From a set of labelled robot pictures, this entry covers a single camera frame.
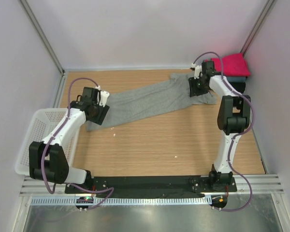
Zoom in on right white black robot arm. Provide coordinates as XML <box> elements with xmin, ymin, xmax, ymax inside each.
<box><xmin>188</xmin><ymin>60</ymin><xmax>251</xmax><ymax>192</ymax></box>

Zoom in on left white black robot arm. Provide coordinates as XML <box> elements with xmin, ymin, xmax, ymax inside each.
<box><xmin>29</xmin><ymin>87</ymin><xmax>110</xmax><ymax>193</ymax></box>

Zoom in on folded blue grey t shirt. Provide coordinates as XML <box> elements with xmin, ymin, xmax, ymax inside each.
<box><xmin>227</xmin><ymin>76</ymin><xmax>247</xmax><ymax>83</ymax></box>

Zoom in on folded black t shirt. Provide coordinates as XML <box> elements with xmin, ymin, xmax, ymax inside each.
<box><xmin>230</xmin><ymin>82</ymin><xmax>246</xmax><ymax>94</ymax></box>

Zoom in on folded pink t shirt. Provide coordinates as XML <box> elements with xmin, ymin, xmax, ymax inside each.
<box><xmin>203</xmin><ymin>53</ymin><xmax>251</xmax><ymax>77</ymax></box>

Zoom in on white plastic basket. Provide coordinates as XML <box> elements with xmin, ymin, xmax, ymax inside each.
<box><xmin>14</xmin><ymin>108</ymin><xmax>79</xmax><ymax>176</ymax></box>

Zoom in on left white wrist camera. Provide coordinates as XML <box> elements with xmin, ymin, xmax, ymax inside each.
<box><xmin>95</xmin><ymin>86</ymin><xmax>110</xmax><ymax>107</ymax></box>

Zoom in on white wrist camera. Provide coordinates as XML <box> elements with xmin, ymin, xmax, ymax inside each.
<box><xmin>95</xmin><ymin>86</ymin><xmax>110</xmax><ymax>107</ymax></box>
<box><xmin>190</xmin><ymin>63</ymin><xmax>203</xmax><ymax>79</ymax></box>

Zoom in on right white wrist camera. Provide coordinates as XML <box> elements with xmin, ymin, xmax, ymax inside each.
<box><xmin>190</xmin><ymin>63</ymin><xmax>203</xmax><ymax>79</ymax></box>

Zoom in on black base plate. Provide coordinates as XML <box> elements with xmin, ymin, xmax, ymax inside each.
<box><xmin>64</xmin><ymin>174</ymin><xmax>238</xmax><ymax>210</ymax></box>

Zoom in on right aluminium corner post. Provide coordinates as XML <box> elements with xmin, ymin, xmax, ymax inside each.
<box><xmin>240</xmin><ymin>0</ymin><xmax>277</xmax><ymax>56</ymax></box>

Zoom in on aluminium corner post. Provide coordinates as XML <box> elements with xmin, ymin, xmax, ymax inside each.
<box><xmin>240</xmin><ymin>0</ymin><xmax>277</xmax><ymax>56</ymax></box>
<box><xmin>18</xmin><ymin>0</ymin><xmax>65</xmax><ymax>75</ymax></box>

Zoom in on slotted cable duct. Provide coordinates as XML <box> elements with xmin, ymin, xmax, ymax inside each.
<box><xmin>30</xmin><ymin>196</ymin><xmax>212</xmax><ymax>206</ymax></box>

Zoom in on left aluminium corner post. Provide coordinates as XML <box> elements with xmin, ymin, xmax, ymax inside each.
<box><xmin>18</xmin><ymin>0</ymin><xmax>65</xmax><ymax>75</ymax></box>

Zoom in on aluminium rail frame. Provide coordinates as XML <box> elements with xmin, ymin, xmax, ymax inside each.
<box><xmin>20</xmin><ymin>174</ymin><xmax>284</xmax><ymax>196</ymax></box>

